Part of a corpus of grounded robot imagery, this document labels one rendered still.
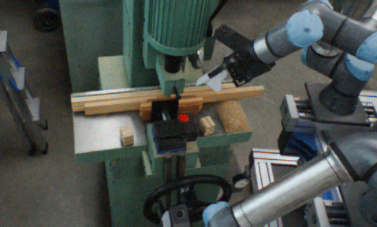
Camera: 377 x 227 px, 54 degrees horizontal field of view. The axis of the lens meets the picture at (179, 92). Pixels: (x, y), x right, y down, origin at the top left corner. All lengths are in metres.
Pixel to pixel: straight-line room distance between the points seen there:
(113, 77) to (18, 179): 0.96
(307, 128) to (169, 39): 0.85
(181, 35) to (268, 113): 1.73
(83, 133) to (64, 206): 0.95
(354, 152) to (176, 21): 0.53
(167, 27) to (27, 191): 1.46
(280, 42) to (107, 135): 0.65
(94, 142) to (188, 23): 0.50
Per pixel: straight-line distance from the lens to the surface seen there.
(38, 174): 2.29
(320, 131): 1.68
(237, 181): 1.46
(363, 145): 0.86
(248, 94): 1.42
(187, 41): 1.05
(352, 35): 0.94
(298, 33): 0.86
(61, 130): 2.45
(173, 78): 1.20
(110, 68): 1.62
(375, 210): 1.36
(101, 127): 1.27
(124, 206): 1.55
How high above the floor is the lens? 1.89
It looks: 45 degrees down
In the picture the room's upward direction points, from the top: 8 degrees clockwise
